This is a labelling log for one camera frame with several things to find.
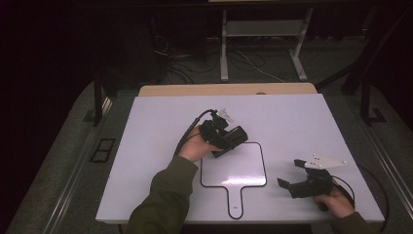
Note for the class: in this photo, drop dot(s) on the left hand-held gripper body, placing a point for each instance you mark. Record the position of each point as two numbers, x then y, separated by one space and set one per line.
212 130

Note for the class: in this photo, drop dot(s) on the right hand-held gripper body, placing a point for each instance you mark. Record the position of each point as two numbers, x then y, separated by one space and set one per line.
315 182

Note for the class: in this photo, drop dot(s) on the black whiteboard eraser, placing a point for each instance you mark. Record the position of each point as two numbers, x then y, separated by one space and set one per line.
237 136

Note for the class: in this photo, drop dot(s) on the person's left hand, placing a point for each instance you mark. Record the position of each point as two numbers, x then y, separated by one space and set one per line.
195 146

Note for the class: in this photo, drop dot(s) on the person's right hand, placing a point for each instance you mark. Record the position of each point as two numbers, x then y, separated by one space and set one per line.
336 203

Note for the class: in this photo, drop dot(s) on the wooden table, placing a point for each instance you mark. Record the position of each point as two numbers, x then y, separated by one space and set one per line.
227 89

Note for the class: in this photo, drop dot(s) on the black upright stand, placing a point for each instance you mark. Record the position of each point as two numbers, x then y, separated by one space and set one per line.
97 97
366 100

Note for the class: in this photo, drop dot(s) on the grey metal stand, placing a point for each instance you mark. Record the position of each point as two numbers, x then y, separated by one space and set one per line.
263 28

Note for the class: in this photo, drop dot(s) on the black slanted stand leg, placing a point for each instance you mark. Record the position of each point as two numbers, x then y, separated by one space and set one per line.
363 61

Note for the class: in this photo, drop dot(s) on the black floor frame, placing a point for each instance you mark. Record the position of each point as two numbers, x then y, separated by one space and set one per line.
103 150

